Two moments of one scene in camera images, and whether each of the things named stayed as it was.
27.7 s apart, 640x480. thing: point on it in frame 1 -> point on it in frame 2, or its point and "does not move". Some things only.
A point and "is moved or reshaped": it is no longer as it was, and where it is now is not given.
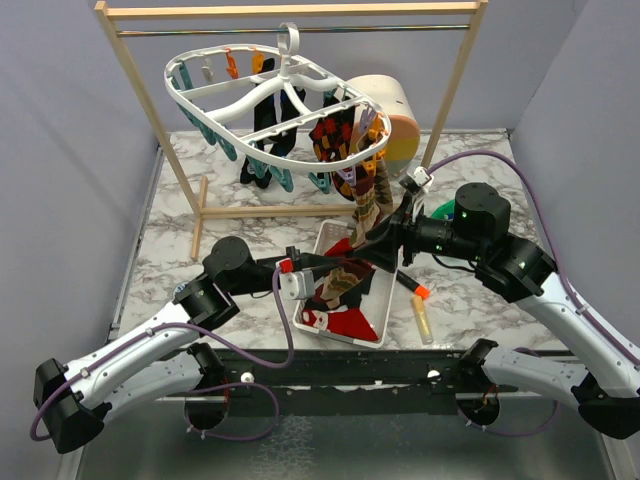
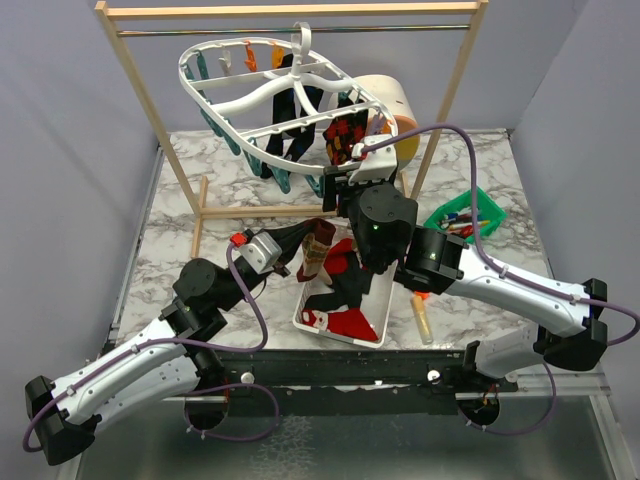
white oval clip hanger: x=280 y=112 is moved or reshaped
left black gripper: x=311 y=261 -> x=290 y=239
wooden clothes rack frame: x=284 y=10 does not move
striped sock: x=342 y=286 -> x=320 y=235
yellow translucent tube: x=422 y=320 does not move
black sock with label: x=267 y=119 -> x=294 y=143
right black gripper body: x=427 y=235 -> x=348 y=195
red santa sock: x=352 y=322 does not move
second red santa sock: x=340 y=249 does not move
